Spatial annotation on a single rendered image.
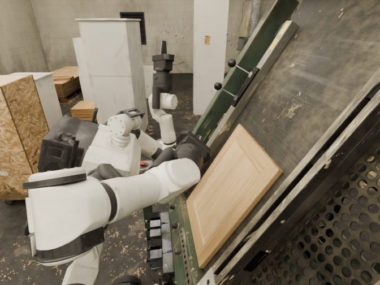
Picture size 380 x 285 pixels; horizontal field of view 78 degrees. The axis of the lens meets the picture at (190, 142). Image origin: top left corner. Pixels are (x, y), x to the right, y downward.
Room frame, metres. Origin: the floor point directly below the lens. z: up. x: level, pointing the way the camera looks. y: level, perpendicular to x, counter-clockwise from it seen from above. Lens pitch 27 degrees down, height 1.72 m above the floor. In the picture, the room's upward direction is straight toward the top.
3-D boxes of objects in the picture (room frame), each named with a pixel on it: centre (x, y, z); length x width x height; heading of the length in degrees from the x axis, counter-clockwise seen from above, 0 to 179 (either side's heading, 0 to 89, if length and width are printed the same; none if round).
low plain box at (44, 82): (3.56, 2.64, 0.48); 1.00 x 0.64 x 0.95; 0
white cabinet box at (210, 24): (4.86, -0.36, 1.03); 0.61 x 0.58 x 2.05; 0
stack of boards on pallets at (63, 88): (6.56, 3.44, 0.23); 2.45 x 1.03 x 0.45; 0
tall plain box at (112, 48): (3.51, 1.04, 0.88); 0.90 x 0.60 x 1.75; 0
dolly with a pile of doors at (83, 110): (4.26, 1.94, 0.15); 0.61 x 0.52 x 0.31; 0
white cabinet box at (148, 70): (5.96, 0.94, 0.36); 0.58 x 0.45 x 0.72; 90
